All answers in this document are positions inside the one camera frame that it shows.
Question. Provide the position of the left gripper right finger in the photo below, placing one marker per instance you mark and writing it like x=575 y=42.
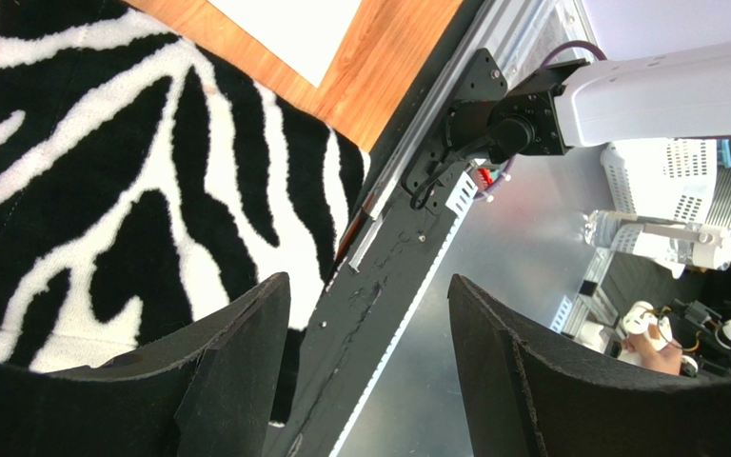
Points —
x=529 y=391

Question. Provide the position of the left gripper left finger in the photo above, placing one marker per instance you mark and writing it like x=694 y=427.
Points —
x=204 y=390

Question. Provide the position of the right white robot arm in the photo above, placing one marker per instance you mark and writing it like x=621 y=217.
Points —
x=683 y=94

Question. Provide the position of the person's hand in background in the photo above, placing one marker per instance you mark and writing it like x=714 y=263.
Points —
x=668 y=360

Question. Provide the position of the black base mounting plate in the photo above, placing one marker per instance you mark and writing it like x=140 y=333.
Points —
x=358 y=321

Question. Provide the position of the zebra print cushion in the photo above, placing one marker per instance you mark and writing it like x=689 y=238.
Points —
x=146 y=183

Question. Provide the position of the aluminium frame rail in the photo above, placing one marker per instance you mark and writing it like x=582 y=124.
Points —
x=415 y=408

